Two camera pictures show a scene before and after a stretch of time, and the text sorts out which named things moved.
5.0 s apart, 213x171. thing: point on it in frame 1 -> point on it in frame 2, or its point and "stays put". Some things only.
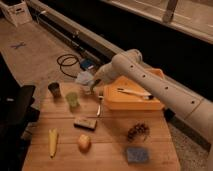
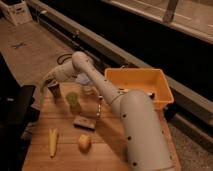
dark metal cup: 54,87 stays put
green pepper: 97,81 -> 43,85
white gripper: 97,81 -> 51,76
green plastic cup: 72,99 stays put
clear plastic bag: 85,77 stays put
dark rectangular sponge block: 88,124 stays put
